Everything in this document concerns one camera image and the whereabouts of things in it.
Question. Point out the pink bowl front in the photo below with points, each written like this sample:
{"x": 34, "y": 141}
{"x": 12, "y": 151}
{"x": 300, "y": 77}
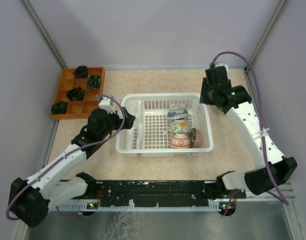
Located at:
{"x": 196, "y": 138}

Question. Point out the red white patterned bowl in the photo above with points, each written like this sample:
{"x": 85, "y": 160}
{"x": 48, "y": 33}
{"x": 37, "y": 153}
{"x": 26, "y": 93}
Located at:
{"x": 180, "y": 141}

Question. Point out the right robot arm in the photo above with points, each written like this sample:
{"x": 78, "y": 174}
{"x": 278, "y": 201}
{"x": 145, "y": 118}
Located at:
{"x": 272, "y": 167}

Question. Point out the blue white patterned bowl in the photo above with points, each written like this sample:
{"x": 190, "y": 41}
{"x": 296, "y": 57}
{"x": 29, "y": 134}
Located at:
{"x": 177, "y": 112}

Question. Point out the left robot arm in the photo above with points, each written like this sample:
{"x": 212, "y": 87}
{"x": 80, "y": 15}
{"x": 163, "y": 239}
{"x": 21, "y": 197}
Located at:
{"x": 31, "y": 199}

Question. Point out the dark green rolled item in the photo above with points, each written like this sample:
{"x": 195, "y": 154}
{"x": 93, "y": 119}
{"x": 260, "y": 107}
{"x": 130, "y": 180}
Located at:
{"x": 59, "y": 108}

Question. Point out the black rolled item top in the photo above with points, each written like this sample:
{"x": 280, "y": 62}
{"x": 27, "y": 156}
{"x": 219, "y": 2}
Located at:
{"x": 81, "y": 72}

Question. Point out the green orange floral bowl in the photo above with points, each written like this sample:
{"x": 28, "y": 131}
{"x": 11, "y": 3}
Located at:
{"x": 179, "y": 126}

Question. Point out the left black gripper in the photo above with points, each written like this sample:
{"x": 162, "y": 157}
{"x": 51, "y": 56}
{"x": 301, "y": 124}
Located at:
{"x": 130, "y": 119}

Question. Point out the wooden compartment tray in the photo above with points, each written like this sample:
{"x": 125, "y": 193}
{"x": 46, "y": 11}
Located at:
{"x": 83, "y": 108}

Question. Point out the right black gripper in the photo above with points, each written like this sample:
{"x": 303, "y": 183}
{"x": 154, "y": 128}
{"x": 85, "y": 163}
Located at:
{"x": 203, "y": 98}

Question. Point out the white plastic dish rack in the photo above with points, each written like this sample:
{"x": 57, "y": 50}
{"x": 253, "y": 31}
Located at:
{"x": 149, "y": 136}

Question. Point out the green black rolled item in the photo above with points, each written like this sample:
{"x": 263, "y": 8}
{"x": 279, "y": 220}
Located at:
{"x": 93, "y": 82}

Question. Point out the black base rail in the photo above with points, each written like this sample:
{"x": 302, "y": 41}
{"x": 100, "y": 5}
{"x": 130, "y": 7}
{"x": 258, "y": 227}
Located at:
{"x": 152, "y": 193}

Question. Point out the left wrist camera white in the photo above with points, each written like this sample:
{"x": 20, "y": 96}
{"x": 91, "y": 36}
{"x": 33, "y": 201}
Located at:
{"x": 106, "y": 103}

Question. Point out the black orange rolled item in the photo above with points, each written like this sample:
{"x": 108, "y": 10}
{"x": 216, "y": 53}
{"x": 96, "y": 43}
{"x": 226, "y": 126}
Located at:
{"x": 76, "y": 94}

